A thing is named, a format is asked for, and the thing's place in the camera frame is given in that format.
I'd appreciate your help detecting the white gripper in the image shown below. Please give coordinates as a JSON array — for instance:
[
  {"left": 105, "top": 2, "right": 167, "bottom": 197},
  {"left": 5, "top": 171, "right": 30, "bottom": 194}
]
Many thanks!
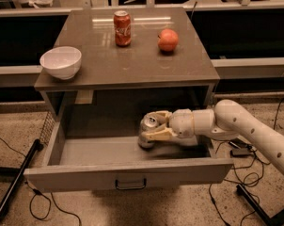
[{"left": 145, "top": 109, "right": 195, "bottom": 141}]

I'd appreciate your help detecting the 7up soda can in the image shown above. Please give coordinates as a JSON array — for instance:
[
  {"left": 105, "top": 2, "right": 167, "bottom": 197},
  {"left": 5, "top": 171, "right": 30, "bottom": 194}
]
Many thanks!
[{"left": 138, "top": 112, "right": 160, "bottom": 150}]

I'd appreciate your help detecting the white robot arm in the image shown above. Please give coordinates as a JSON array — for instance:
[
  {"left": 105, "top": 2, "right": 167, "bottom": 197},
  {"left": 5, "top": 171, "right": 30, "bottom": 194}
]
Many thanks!
[{"left": 138, "top": 100, "right": 284, "bottom": 175}]

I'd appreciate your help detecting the open grey top drawer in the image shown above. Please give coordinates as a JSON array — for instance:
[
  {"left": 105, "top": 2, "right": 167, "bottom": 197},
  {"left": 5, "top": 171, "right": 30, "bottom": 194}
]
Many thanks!
[{"left": 24, "top": 105, "right": 233, "bottom": 192}]

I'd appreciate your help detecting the red coca-cola can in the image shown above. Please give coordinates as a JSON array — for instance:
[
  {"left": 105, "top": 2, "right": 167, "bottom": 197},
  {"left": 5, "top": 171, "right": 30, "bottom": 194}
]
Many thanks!
[{"left": 114, "top": 10, "right": 131, "bottom": 46}]

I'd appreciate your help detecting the grey cabinet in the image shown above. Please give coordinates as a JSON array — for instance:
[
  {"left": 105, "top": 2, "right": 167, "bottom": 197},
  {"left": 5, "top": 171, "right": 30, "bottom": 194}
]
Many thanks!
[{"left": 34, "top": 7, "right": 221, "bottom": 139}]

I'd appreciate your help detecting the black power adapter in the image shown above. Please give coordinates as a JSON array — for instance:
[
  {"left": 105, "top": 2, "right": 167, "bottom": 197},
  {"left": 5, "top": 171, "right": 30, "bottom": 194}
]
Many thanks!
[{"left": 229, "top": 138, "right": 251, "bottom": 157}]

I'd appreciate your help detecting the red apple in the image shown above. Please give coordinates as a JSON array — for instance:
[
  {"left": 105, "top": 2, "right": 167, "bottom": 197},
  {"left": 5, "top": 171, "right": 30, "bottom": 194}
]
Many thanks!
[{"left": 157, "top": 28, "right": 179, "bottom": 52}]

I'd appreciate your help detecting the white bowl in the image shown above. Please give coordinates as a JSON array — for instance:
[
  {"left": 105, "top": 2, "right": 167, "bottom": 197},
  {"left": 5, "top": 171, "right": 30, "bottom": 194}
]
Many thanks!
[{"left": 39, "top": 46, "right": 82, "bottom": 80}]

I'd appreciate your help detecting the black bar left floor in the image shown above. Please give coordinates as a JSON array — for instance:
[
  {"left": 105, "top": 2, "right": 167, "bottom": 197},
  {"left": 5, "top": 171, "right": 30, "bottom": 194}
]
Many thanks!
[{"left": 0, "top": 139, "right": 43, "bottom": 219}]

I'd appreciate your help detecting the black bar floor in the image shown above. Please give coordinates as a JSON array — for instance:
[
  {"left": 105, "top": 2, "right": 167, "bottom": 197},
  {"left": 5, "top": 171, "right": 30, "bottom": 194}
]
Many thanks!
[
  {"left": 236, "top": 184, "right": 284, "bottom": 226},
  {"left": 0, "top": 139, "right": 43, "bottom": 219}
]

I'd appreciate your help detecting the black bar right floor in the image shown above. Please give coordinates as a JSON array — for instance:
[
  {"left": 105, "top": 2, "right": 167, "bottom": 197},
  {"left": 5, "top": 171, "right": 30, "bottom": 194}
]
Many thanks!
[{"left": 236, "top": 184, "right": 284, "bottom": 226}]

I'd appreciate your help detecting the black drawer handle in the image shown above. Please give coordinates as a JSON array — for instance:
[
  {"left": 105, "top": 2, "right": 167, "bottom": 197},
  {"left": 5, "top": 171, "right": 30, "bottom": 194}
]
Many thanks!
[{"left": 115, "top": 178, "right": 147, "bottom": 191}]

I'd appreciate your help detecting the black cables right floor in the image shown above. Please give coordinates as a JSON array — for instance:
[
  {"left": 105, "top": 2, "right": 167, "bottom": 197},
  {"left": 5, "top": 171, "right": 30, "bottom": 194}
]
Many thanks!
[{"left": 208, "top": 78, "right": 284, "bottom": 226}]

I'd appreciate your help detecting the black cable left floor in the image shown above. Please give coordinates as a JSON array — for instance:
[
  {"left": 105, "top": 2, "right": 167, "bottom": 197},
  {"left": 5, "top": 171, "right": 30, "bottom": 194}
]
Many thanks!
[{"left": 0, "top": 132, "right": 83, "bottom": 226}]

